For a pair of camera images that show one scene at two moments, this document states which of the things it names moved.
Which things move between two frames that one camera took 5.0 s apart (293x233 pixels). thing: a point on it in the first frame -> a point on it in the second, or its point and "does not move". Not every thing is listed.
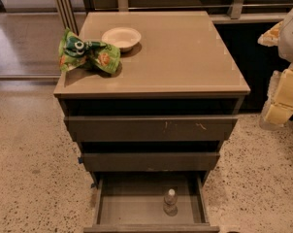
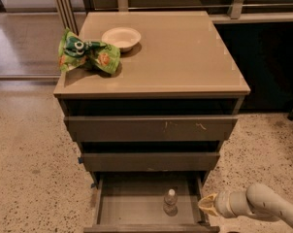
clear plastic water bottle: [170, 207] does not move
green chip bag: [100, 55] does not move
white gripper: [292, 38] -> [222, 203]
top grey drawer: [105, 128] does not move
